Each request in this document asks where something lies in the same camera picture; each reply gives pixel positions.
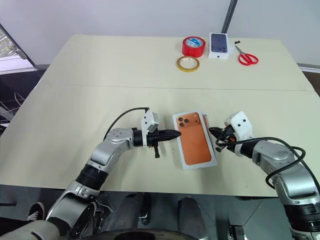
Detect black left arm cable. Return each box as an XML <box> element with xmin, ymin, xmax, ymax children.
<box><xmin>103</xmin><ymin>106</ymin><xmax>151</xmax><ymax>142</ymax></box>

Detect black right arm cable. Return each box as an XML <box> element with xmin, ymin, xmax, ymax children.
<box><xmin>214</xmin><ymin>136</ymin><xmax>307</xmax><ymax>191</ymax></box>

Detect black wall rail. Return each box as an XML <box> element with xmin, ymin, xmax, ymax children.
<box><xmin>220</xmin><ymin>0</ymin><xmax>239</xmax><ymax>35</ymax></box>

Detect white box side edge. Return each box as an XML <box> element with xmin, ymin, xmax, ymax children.
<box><xmin>201</xmin><ymin>112</ymin><xmax>213</xmax><ymax>151</ymax></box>

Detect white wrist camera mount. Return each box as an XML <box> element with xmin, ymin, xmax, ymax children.
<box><xmin>140</xmin><ymin>107</ymin><xmax>160</xmax><ymax>148</ymax></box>
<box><xmin>223</xmin><ymin>110</ymin><xmax>254</xmax><ymax>157</ymax></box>

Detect red tape roll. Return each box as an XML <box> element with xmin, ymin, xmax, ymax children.
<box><xmin>181</xmin><ymin>36</ymin><xmax>206</xmax><ymax>57</ymax></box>

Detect grey window frame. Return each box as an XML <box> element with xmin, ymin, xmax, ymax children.
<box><xmin>0</xmin><ymin>22</ymin><xmax>38</xmax><ymax>75</ymax></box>

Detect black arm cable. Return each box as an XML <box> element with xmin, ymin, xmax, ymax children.
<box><xmin>103</xmin><ymin>106</ymin><xmax>151</xmax><ymax>142</ymax></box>
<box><xmin>214</xmin><ymin>136</ymin><xmax>307</xmax><ymax>191</ymax></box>

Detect white box dark phone print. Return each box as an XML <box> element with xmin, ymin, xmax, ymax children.
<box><xmin>208</xmin><ymin>32</ymin><xmax>232</xmax><ymax>61</ymax></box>

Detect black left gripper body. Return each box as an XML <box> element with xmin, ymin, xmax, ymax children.
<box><xmin>146</xmin><ymin>129</ymin><xmax>164</xmax><ymax>160</ymax></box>

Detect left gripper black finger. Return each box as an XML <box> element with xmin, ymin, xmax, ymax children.
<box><xmin>159</xmin><ymin>134</ymin><xmax>180</xmax><ymax>142</ymax></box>
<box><xmin>159</xmin><ymin>129</ymin><xmax>182</xmax><ymax>137</ymax></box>

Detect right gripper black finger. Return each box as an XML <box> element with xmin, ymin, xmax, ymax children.
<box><xmin>211</xmin><ymin>132</ymin><xmax>225</xmax><ymax>145</ymax></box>
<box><xmin>208</xmin><ymin>126</ymin><xmax>225</xmax><ymax>136</ymax></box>

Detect red handled scissors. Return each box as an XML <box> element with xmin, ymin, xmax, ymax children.
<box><xmin>234</xmin><ymin>44</ymin><xmax>260</xmax><ymax>66</ymax></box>

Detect black sneaker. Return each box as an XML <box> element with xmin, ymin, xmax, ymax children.
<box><xmin>26</xmin><ymin>201</ymin><xmax>47</xmax><ymax>222</ymax></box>

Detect yellow tape roll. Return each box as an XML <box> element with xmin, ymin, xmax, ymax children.
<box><xmin>175</xmin><ymin>55</ymin><xmax>201</xmax><ymax>74</ymax></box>

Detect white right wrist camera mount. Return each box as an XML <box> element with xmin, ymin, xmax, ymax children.
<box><xmin>223</xmin><ymin>110</ymin><xmax>254</xmax><ymax>157</ymax></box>

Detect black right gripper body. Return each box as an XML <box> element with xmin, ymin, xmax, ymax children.
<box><xmin>219</xmin><ymin>124</ymin><xmax>238</xmax><ymax>151</ymax></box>

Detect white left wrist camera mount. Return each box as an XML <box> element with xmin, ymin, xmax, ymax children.
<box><xmin>140</xmin><ymin>107</ymin><xmax>160</xmax><ymax>148</ymax></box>

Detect orange phone box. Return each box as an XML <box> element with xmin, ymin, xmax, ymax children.
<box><xmin>171</xmin><ymin>108</ymin><xmax>219</xmax><ymax>172</ymax></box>

